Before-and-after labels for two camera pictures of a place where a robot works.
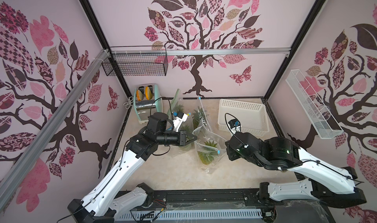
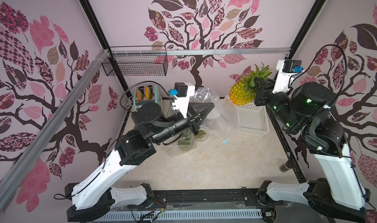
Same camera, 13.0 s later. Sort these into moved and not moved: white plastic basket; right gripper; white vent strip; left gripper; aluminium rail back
Moved: left gripper; right gripper
Not moved: white plastic basket; aluminium rail back; white vent strip
